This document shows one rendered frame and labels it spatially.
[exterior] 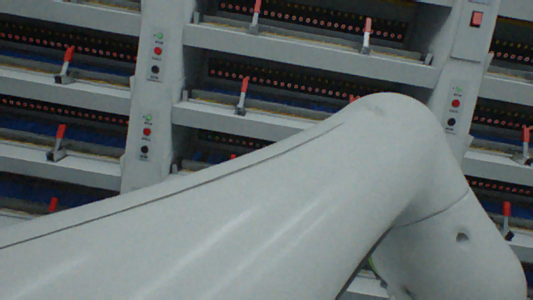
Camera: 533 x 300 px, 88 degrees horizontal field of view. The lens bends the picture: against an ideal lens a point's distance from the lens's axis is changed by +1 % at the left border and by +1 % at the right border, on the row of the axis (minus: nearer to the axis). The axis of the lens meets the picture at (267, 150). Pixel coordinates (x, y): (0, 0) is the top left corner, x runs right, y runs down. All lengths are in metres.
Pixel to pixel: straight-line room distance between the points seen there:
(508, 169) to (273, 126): 0.57
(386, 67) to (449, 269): 0.53
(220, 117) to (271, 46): 0.20
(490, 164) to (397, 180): 0.66
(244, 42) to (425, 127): 0.51
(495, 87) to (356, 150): 0.70
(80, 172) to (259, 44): 0.53
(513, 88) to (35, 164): 1.15
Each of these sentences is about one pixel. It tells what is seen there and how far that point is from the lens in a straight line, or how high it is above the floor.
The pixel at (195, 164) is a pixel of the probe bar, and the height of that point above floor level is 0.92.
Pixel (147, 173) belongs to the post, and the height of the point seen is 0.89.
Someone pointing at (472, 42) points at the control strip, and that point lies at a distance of 0.82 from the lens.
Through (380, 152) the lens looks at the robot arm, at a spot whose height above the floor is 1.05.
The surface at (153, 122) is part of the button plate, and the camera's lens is 0.70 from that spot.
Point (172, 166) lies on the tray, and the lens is 0.74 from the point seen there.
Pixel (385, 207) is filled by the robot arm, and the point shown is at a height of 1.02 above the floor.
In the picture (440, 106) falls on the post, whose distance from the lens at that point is 0.77.
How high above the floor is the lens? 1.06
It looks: 5 degrees down
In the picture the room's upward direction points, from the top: 10 degrees clockwise
